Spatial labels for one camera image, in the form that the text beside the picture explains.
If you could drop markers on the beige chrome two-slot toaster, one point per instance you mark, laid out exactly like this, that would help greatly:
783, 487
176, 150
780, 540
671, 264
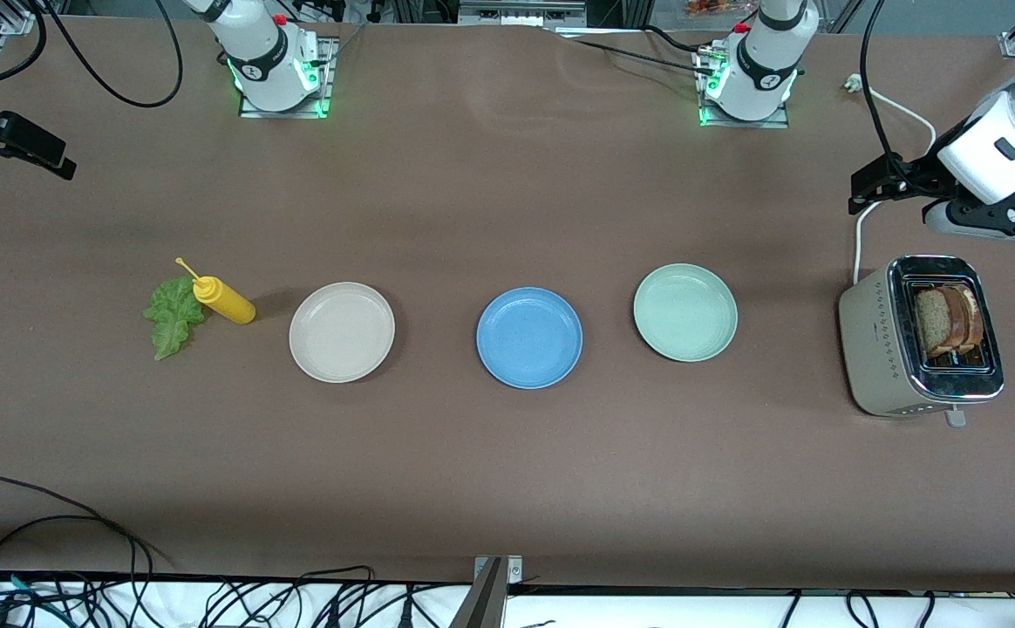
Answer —
874, 349

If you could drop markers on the grey power strip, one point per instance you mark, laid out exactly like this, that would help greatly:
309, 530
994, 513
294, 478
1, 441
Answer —
521, 13

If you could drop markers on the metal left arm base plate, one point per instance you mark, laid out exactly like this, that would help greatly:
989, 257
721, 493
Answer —
778, 119

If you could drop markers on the mint green round plate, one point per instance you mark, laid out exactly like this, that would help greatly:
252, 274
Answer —
684, 312

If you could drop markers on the blue round plate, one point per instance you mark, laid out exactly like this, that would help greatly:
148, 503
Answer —
529, 338

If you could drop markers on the yellow mustard squeeze bottle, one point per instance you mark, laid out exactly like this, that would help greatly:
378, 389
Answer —
228, 303

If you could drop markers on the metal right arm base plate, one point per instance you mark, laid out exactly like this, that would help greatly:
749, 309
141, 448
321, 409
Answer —
324, 87

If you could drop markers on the aluminium post with bracket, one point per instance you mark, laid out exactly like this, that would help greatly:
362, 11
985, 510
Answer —
486, 602

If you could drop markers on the brown toast bread slice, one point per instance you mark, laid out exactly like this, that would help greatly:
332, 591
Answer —
930, 318
970, 318

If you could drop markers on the orange snack packet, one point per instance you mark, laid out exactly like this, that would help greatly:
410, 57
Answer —
717, 7

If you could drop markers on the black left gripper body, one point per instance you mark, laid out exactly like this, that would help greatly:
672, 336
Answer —
916, 174

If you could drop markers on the green lettuce leaf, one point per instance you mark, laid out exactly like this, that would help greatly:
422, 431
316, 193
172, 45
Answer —
172, 324

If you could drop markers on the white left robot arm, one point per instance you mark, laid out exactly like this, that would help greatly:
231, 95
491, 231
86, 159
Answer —
760, 61

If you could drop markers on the beige round plate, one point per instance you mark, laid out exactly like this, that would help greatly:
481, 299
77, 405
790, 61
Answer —
342, 332

